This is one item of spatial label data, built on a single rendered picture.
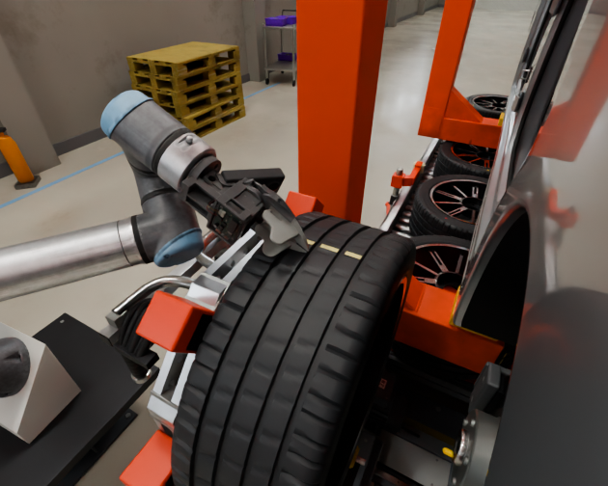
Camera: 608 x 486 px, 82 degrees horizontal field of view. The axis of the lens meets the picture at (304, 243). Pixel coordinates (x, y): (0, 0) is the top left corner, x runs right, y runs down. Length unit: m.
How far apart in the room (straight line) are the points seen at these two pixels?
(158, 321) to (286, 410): 0.22
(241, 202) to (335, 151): 0.46
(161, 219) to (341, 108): 0.50
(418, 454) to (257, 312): 1.20
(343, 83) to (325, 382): 0.66
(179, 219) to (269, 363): 0.30
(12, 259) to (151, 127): 0.30
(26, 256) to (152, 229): 0.19
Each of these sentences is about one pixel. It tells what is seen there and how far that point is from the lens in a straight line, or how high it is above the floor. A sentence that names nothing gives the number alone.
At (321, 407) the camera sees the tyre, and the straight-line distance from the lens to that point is 0.49.
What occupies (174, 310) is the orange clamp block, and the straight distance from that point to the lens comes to 0.55.
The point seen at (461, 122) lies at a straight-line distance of 2.87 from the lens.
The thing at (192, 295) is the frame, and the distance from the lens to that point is 0.63.
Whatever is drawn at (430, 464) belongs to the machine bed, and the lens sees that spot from 1.63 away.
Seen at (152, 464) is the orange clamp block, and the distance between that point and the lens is 0.75.
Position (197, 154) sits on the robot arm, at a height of 1.33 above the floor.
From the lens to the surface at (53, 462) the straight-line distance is 1.55.
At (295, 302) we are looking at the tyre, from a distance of 0.52.
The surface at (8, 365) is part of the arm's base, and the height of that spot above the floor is 0.57.
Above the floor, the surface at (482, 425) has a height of 0.92.
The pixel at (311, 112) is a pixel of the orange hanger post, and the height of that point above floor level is 1.26.
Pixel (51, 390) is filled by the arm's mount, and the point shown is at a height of 0.42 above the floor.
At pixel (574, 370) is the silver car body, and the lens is 0.24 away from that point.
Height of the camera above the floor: 1.55
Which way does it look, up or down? 39 degrees down
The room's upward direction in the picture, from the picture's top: straight up
